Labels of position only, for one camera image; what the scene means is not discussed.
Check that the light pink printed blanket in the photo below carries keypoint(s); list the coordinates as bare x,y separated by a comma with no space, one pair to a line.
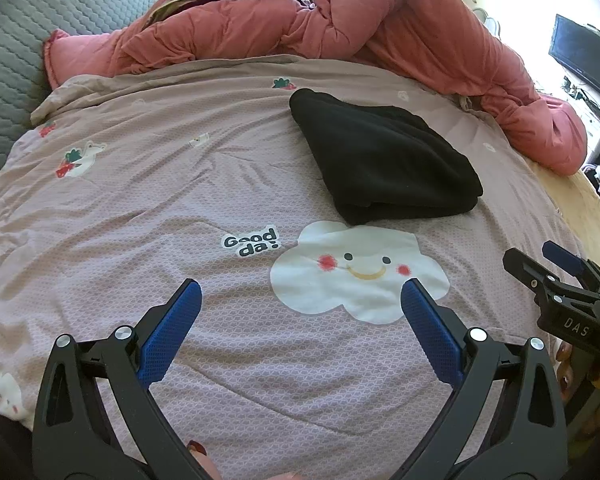
130,220

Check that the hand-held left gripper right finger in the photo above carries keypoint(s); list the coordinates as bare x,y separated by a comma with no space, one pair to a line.
430,332

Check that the person's right hand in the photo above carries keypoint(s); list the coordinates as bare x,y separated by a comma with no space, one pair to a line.
563,382

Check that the person's left hand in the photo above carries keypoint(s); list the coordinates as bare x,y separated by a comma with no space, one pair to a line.
205,462

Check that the black monitor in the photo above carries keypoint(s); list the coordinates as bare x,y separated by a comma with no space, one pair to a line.
582,55

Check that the grey quilted headboard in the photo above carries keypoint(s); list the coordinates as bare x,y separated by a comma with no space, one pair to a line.
15,60

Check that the pink puffy comforter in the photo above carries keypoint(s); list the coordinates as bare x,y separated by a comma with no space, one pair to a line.
405,25

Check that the black sweater with orange cuffs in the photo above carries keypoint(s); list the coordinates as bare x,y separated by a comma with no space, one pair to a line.
380,160

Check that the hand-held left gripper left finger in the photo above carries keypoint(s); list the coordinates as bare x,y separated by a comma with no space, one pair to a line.
172,327

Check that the cream bed sheet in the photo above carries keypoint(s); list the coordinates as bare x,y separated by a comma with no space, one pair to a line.
580,210

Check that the white desk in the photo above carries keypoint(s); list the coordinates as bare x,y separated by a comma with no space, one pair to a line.
597,130

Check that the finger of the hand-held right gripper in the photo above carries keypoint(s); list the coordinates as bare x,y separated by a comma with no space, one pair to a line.
562,256
522,266

